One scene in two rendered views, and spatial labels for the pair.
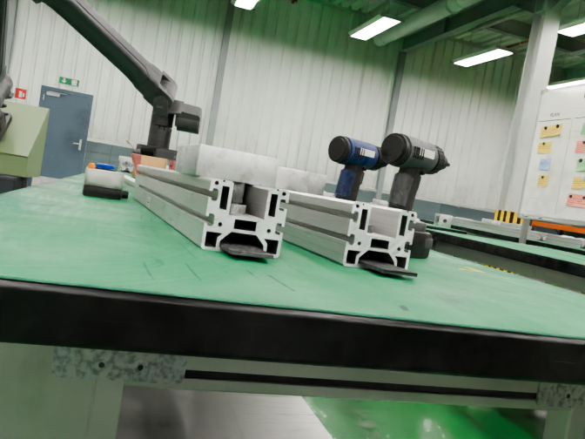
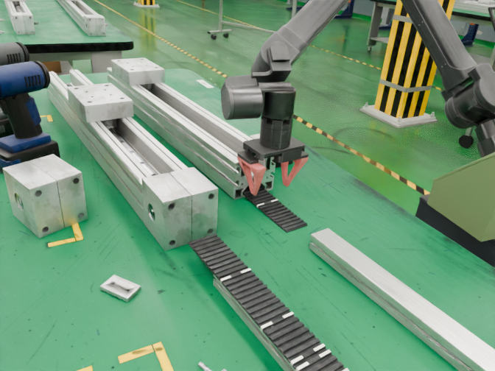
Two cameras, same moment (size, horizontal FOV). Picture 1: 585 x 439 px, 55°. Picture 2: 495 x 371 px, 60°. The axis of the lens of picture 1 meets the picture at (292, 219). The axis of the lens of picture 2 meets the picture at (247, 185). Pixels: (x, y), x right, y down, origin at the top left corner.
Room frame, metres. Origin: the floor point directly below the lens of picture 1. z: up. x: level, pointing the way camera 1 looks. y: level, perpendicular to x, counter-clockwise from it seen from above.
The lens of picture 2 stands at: (2.17, 0.17, 1.22)
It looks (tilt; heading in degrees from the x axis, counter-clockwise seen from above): 28 degrees down; 167
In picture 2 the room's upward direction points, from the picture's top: 4 degrees clockwise
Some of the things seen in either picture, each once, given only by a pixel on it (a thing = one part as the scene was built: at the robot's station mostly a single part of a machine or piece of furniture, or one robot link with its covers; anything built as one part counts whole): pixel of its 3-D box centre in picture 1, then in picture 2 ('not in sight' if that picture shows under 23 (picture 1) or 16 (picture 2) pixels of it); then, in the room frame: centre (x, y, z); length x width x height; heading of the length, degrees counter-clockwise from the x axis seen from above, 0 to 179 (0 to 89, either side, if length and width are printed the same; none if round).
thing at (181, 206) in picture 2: not in sight; (185, 205); (1.52, 0.21, 0.83); 0.12 x 0.09 x 0.10; 112
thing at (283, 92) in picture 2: (164, 118); (275, 101); (1.46, 0.37, 1.00); 0.07 x 0.06 x 0.07; 97
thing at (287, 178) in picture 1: (282, 185); (100, 107); (1.12, 0.03, 0.87); 0.16 x 0.11 x 0.07; 22
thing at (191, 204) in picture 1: (184, 195); (172, 115); (1.04, 0.21, 0.82); 0.80 x 0.10 x 0.09; 22
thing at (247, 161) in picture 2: (164, 169); (261, 171); (1.47, 0.35, 0.86); 0.07 x 0.07 x 0.09; 22
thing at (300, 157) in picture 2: (144, 165); (282, 165); (1.45, 0.40, 0.86); 0.07 x 0.07 x 0.09; 22
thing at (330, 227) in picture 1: (278, 210); (102, 125); (1.12, 0.03, 0.82); 0.80 x 0.10 x 0.09; 22
